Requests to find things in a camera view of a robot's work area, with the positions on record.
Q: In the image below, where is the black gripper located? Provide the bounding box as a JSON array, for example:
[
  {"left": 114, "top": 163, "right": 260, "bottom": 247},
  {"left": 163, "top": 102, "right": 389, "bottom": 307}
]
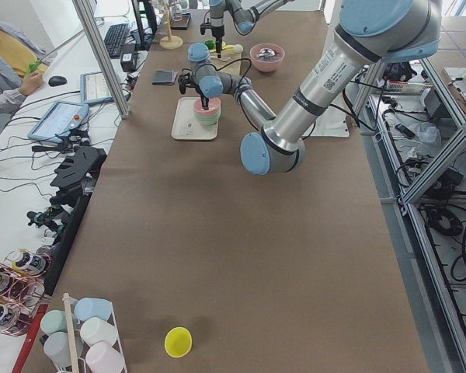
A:
[
  {"left": 211, "top": 18, "right": 224, "bottom": 59},
  {"left": 196, "top": 79, "right": 212, "bottom": 110}
]

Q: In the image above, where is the small pink bowl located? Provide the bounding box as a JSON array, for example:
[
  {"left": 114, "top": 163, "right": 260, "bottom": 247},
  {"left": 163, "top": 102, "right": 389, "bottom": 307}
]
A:
[{"left": 193, "top": 98, "right": 221, "bottom": 116}]

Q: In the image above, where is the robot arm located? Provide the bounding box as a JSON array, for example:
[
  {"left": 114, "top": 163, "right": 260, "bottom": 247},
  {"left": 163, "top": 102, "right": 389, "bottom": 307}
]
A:
[
  {"left": 179, "top": 0, "right": 442, "bottom": 175},
  {"left": 200, "top": 0, "right": 289, "bottom": 58}
]

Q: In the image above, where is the green bowl stack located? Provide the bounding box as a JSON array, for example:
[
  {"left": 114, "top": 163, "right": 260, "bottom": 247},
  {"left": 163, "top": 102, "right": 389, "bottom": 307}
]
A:
[{"left": 194, "top": 109, "right": 221, "bottom": 126}]

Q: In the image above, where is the large pink ice bowl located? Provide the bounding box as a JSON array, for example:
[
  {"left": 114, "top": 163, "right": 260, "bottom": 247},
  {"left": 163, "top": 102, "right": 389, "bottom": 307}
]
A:
[{"left": 249, "top": 43, "right": 285, "bottom": 72}]

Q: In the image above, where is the green lime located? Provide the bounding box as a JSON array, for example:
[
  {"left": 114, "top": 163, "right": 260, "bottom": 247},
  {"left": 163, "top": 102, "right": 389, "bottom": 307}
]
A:
[{"left": 204, "top": 40, "right": 215, "bottom": 50}]

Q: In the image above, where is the bamboo cutting board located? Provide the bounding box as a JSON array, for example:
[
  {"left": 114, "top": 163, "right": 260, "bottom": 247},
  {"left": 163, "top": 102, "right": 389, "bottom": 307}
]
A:
[{"left": 210, "top": 50, "right": 242, "bottom": 75}]

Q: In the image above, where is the cream rabbit tray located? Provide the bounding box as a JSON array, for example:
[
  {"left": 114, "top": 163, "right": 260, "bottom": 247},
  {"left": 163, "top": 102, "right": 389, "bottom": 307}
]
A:
[{"left": 171, "top": 97, "right": 219, "bottom": 141}]

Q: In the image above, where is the wooden mug tree stand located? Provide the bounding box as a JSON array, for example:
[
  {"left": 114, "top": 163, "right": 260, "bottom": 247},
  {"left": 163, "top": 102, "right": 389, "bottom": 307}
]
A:
[{"left": 154, "top": 0, "right": 183, "bottom": 50}]

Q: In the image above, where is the grey folded cloth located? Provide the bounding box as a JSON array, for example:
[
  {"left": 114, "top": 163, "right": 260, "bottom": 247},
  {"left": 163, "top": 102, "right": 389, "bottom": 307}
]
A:
[{"left": 152, "top": 69, "right": 178, "bottom": 85}]

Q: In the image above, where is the black keyboard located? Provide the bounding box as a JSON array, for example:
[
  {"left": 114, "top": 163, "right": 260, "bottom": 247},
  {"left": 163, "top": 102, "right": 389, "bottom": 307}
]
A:
[{"left": 103, "top": 23, "right": 130, "bottom": 59}]

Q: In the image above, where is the blue teach pendant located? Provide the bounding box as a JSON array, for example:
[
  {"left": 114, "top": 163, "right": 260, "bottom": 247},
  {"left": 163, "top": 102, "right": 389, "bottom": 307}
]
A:
[{"left": 27, "top": 101, "right": 89, "bottom": 143}]

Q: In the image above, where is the black tool holder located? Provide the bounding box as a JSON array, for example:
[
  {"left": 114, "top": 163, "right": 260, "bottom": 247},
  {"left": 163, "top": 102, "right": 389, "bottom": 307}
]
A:
[{"left": 50, "top": 146, "right": 107, "bottom": 207}]

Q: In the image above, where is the black computer mouse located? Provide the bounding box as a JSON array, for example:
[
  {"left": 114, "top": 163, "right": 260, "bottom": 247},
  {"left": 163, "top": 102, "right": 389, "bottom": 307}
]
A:
[{"left": 48, "top": 75, "right": 68, "bottom": 87}]

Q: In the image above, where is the person in grey jacket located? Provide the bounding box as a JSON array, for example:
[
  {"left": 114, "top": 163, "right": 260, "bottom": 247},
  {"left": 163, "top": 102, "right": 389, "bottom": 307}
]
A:
[{"left": 0, "top": 20, "right": 54, "bottom": 114}]

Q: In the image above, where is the yellow plastic cup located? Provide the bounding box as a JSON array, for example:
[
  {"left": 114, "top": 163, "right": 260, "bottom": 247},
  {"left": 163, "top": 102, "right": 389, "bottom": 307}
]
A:
[{"left": 164, "top": 326, "right": 193, "bottom": 358}]

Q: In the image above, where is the pastel cup rack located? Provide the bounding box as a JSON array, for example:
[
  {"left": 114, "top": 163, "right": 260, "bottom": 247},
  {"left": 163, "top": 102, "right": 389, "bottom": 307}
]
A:
[{"left": 40, "top": 293, "right": 128, "bottom": 372}]

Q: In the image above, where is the aluminium frame post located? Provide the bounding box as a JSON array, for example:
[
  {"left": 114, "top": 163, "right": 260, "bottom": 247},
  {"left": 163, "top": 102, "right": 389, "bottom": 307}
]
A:
[{"left": 71, "top": 0, "right": 130, "bottom": 120}]

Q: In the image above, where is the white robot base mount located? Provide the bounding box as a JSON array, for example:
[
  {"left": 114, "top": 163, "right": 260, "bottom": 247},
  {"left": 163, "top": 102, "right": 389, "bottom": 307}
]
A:
[{"left": 290, "top": 0, "right": 377, "bottom": 138}]

